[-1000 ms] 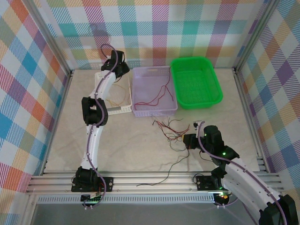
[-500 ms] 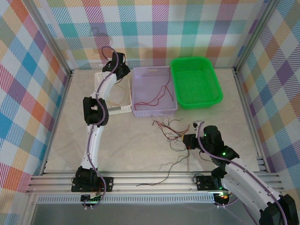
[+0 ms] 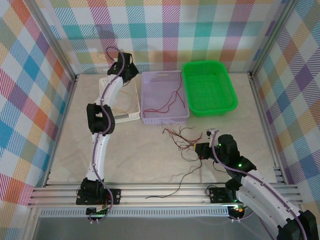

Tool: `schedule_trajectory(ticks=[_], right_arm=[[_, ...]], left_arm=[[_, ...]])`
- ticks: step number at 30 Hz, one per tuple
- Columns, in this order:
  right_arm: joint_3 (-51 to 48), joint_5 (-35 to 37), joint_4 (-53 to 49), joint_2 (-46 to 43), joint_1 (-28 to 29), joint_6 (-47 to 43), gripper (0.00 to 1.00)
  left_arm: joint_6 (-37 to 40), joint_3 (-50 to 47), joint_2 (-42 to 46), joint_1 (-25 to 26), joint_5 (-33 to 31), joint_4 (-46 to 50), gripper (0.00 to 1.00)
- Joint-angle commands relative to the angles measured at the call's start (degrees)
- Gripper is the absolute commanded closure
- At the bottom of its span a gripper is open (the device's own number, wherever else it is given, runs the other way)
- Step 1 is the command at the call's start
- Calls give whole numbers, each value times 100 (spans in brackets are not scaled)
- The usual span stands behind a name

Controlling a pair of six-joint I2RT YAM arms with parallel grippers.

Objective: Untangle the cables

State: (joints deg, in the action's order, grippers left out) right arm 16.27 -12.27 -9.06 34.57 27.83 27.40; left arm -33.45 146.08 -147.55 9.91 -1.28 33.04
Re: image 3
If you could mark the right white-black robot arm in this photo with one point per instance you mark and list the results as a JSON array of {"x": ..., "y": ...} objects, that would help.
[{"x": 262, "y": 195}]

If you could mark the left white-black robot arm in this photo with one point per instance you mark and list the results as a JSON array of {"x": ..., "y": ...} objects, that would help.
[{"x": 100, "y": 155}]

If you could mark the lavender perforated plastic basket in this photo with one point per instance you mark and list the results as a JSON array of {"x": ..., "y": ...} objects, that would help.
[{"x": 160, "y": 95}]

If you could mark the white perforated plastic basket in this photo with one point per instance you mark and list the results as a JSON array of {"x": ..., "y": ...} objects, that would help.
[{"x": 127, "y": 117}]

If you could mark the green perforated plastic basket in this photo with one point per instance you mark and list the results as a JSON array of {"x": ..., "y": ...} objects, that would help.
[{"x": 210, "y": 90}]

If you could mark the circuit board with green light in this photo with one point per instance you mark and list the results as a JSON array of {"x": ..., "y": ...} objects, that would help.
[
  {"x": 97, "y": 212},
  {"x": 237, "y": 210}
]

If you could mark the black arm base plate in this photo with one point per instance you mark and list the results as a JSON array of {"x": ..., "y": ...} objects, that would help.
[
  {"x": 217, "y": 195},
  {"x": 114, "y": 196}
]

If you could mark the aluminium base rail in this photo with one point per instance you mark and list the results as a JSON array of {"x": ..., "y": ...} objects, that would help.
[{"x": 150, "y": 193}]

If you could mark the aluminium frame post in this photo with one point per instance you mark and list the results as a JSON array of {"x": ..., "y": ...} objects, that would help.
[
  {"x": 53, "y": 37},
  {"x": 272, "y": 37}
]

